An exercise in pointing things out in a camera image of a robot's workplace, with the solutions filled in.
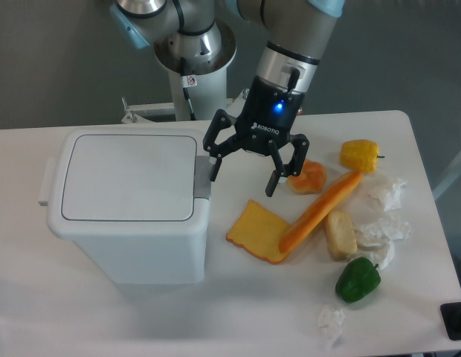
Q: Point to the round bread roll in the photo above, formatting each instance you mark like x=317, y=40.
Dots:
x=312, y=178

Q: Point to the white trash can lid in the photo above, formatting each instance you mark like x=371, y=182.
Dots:
x=130, y=178

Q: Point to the black device at edge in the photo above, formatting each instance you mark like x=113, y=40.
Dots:
x=451, y=315

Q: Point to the beige bread block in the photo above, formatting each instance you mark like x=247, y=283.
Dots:
x=340, y=235

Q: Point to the small crumpled white tissue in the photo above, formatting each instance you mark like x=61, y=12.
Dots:
x=330, y=323

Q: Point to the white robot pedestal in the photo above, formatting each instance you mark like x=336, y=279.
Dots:
x=198, y=97

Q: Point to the crumpled white tissue upper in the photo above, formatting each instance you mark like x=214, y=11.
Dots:
x=387, y=192

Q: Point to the yellow toast slice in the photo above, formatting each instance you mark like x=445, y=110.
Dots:
x=258, y=231

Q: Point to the grey trash can push button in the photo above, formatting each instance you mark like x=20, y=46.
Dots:
x=202, y=182

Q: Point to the white plastic trash can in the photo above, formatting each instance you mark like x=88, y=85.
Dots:
x=165, y=252

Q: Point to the crumpled white tissue middle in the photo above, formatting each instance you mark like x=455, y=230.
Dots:
x=376, y=240

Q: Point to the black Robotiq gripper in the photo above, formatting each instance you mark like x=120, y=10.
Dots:
x=263, y=127

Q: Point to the long orange baguette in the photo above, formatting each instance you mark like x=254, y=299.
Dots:
x=318, y=210

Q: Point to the green bell pepper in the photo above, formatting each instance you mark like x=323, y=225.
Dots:
x=359, y=278

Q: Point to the yellow corn cob piece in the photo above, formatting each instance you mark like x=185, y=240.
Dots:
x=361, y=155

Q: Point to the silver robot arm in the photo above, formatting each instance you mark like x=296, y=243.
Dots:
x=196, y=48

